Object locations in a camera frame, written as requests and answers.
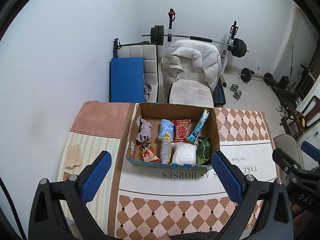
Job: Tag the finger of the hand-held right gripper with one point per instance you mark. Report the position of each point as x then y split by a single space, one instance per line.
311 151
285 158

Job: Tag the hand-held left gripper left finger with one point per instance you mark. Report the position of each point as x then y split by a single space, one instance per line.
96 177

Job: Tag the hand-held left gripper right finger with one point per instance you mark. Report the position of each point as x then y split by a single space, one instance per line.
226 177

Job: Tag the green wipes packet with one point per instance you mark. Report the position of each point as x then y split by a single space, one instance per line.
203 151

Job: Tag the white soft plastic bag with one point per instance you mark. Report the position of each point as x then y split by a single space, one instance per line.
183 153

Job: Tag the orange cartoon snack packet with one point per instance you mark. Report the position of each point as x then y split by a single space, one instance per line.
147 153

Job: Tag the long blue white packet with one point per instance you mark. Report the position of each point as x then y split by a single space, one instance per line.
200 125

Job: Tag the red snack packet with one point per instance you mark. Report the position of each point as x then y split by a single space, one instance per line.
181 131

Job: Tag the silver glitter packet yellow ends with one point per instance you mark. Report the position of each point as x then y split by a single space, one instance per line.
166 151

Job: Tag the purple sock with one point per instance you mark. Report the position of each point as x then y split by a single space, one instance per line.
144 131

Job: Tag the light blue tissue packet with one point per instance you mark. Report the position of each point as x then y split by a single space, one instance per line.
166 128

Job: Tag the cardboard box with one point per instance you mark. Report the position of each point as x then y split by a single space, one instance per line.
175 112

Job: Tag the person's right hand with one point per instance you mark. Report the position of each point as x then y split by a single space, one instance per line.
301 217

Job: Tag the beige round chair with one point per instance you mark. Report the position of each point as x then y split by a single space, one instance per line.
287 142

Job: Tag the small brown label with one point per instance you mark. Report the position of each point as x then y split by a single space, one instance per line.
67 176

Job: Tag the beige paper scrap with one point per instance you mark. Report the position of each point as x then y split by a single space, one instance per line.
73 155

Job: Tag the dark wooden chair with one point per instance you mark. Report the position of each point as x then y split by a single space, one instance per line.
312 110

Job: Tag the pair of white shoes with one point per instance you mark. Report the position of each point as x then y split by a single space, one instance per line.
282 110

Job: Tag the pink striped table cover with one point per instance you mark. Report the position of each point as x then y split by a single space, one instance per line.
100 120

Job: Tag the dark low bench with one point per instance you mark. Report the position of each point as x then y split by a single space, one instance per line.
287 92

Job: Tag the black fleece garment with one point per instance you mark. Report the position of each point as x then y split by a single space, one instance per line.
195 236

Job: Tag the black speaker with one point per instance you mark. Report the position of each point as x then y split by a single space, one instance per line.
284 82

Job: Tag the dark wooden rack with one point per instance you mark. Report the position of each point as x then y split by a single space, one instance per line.
303 77

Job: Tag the chrome dumbbell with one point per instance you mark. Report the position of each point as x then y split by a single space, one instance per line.
238 95
234 87
147 91

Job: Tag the short barbell with black plates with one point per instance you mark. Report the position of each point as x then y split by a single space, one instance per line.
257 75

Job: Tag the thin black pole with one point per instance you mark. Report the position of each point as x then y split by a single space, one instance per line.
291 62

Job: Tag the white chair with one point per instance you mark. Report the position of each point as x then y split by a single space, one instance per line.
190 90

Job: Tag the blue folded mat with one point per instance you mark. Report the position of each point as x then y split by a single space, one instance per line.
126 80

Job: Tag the weight bench with white rack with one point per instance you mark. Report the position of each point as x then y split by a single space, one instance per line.
226 55

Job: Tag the white puffer jacket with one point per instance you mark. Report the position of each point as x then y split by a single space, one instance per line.
195 55

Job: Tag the white padded folding bed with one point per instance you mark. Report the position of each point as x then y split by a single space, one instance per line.
150 55

